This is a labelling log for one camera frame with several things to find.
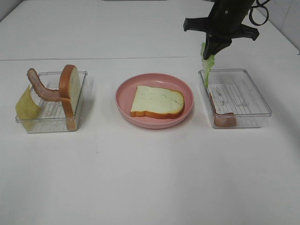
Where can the left clear plastic tray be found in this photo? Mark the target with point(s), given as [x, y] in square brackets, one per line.
[52, 117]

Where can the green lettuce leaf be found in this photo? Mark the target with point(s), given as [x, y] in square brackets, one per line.
[207, 65]

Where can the curved bacon strip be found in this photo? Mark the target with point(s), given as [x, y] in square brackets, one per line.
[43, 92]

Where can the clear plastic tray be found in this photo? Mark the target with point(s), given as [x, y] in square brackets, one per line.
[52, 117]
[233, 90]

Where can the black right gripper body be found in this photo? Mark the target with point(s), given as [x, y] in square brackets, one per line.
[224, 21]

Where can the bread slice in left tray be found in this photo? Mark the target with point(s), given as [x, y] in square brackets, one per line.
[69, 90]

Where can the right clear plastic tray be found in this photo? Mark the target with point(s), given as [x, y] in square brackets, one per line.
[233, 90]

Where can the yellow cheese slice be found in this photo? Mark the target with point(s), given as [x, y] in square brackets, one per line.
[27, 110]

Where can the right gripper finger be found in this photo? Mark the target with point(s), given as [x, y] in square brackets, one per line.
[209, 47]
[220, 44]

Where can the pink round plate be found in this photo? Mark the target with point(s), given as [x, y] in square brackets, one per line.
[125, 95]

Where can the bread slice from tray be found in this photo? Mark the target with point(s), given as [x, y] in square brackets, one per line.
[158, 103]

